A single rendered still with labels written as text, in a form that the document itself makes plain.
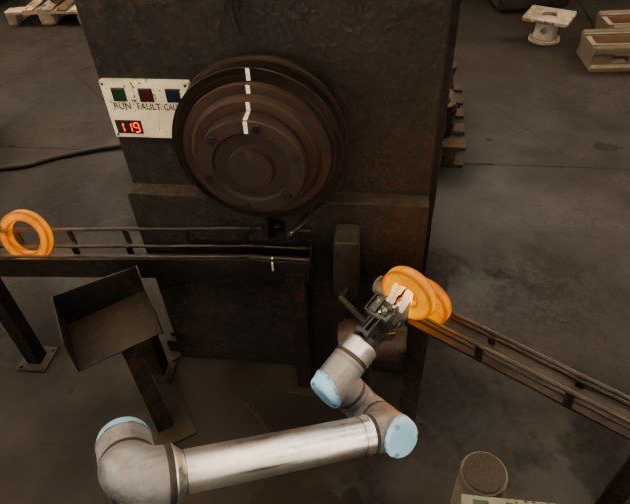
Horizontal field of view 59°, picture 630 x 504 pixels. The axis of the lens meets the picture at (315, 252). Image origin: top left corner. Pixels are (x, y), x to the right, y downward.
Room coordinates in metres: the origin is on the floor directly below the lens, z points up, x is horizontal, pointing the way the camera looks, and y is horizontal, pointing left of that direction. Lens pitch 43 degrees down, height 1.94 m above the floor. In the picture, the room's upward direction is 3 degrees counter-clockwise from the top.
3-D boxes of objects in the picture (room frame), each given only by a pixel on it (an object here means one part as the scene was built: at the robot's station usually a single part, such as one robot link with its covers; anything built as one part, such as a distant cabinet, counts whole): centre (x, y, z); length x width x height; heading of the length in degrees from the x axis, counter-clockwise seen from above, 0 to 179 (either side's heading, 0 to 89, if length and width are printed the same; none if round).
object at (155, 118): (1.48, 0.45, 1.15); 0.26 x 0.02 x 0.18; 81
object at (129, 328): (1.14, 0.64, 0.36); 0.26 x 0.20 x 0.72; 116
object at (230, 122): (1.22, 0.15, 1.11); 0.28 x 0.06 x 0.28; 81
